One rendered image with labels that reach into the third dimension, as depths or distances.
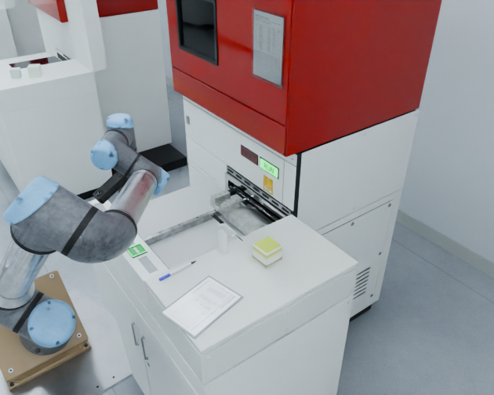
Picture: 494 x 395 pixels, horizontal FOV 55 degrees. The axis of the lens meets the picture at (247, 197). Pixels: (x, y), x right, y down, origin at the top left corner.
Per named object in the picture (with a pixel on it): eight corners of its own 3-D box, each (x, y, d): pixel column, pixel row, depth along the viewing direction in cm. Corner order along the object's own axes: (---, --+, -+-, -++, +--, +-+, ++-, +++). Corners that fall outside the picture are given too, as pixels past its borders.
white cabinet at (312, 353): (214, 298, 277) (208, 179, 232) (332, 426, 212) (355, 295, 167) (110, 352, 245) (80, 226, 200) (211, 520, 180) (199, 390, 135)
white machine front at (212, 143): (191, 161, 246) (186, 87, 224) (295, 240, 191) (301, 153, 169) (187, 163, 245) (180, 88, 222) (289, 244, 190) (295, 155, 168)
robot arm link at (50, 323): (56, 356, 130) (61, 355, 119) (11, 333, 127) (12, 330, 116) (81, 317, 136) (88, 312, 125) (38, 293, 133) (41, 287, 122)
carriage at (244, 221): (225, 199, 211) (224, 193, 209) (277, 240, 186) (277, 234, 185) (209, 205, 207) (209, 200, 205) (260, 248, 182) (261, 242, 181)
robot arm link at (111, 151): (131, 164, 127) (143, 146, 136) (94, 141, 125) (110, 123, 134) (118, 183, 131) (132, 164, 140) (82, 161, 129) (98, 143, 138)
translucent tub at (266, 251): (267, 249, 164) (268, 234, 160) (282, 261, 159) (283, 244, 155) (251, 259, 160) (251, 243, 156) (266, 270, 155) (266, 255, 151)
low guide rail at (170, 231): (236, 205, 212) (236, 200, 210) (238, 208, 211) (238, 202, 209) (132, 248, 187) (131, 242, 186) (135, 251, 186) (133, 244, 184)
